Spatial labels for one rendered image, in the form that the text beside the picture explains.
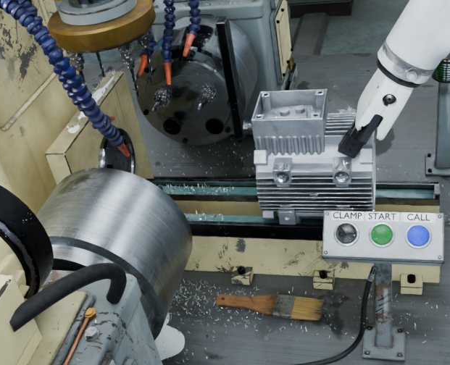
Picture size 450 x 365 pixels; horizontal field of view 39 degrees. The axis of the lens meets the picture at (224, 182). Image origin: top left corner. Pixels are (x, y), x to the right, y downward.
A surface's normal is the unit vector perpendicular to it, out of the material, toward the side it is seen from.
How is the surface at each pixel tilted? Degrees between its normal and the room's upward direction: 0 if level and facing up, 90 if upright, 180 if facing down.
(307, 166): 0
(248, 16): 90
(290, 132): 90
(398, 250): 38
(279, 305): 0
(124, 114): 90
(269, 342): 0
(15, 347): 90
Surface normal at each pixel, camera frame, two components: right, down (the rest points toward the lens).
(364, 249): -0.26, -0.26
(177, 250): 0.92, -0.12
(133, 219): 0.49, -0.61
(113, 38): 0.32, 0.52
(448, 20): -0.14, 0.59
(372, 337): -0.15, -0.80
